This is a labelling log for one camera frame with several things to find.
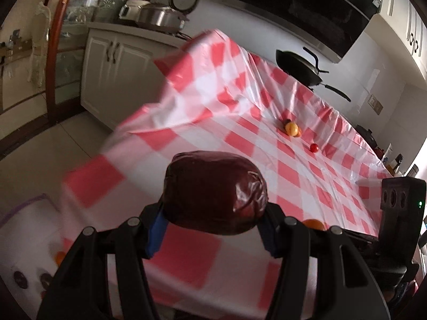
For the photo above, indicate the black range hood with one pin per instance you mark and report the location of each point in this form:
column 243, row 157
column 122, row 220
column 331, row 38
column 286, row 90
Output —
column 300, row 3

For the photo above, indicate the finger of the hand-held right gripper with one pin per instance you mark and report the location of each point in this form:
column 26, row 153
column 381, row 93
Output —
column 363, row 236

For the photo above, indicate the wall socket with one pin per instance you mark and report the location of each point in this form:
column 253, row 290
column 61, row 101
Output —
column 375, row 104

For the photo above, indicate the small orange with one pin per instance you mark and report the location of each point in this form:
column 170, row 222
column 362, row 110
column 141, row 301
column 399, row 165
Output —
column 313, row 224
column 298, row 132

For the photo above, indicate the small yellow fruit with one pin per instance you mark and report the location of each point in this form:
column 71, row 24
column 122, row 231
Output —
column 291, row 128

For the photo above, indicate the wooden framed glass cabinet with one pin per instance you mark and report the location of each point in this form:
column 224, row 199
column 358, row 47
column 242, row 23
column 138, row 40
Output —
column 53, row 56

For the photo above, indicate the white silver cooking appliance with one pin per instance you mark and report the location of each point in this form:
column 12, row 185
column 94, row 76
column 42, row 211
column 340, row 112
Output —
column 131, row 10

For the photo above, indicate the white lower kitchen cabinet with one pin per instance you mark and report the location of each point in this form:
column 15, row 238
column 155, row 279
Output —
column 110, row 73

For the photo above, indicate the red white checkered tablecloth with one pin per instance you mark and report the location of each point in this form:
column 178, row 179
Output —
column 267, row 180

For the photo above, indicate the red cherry tomato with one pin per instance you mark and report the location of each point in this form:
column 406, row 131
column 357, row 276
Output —
column 314, row 147

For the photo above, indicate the white upper kitchen cabinets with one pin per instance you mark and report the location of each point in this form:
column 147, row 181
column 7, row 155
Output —
column 397, row 6

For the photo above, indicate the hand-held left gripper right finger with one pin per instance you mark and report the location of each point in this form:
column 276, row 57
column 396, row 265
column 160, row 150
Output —
column 268, row 236

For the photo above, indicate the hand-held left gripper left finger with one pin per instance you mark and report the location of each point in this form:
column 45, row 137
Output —
column 156, row 236

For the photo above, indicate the silver rice cooker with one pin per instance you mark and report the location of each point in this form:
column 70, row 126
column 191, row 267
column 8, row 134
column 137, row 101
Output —
column 160, row 16

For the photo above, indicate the white container with purple rim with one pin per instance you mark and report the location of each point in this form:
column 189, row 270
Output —
column 30, row 233

